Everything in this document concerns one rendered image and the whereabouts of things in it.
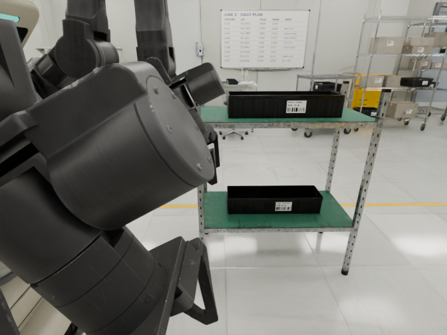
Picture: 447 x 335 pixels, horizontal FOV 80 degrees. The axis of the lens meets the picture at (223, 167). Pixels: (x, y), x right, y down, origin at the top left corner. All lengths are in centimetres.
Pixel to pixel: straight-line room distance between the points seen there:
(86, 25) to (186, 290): 48
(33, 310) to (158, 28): 55
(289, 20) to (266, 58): 83
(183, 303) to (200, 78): 42
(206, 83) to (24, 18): 28
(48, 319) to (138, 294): 46
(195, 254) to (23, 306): 43
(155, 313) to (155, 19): 47
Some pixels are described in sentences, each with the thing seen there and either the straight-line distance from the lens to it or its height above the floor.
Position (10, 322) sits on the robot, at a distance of 44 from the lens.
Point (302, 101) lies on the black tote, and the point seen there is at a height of 103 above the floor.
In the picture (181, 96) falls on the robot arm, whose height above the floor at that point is 117.
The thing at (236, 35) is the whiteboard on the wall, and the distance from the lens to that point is 611.
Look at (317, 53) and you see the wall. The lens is 646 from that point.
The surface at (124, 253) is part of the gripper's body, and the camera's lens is 17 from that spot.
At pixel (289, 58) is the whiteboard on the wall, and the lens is 627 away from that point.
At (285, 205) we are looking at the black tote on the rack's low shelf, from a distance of 165.
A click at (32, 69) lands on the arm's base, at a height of 121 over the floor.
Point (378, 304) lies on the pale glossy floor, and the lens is 182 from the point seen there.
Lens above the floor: 124
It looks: 23 degrees down
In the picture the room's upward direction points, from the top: straight up
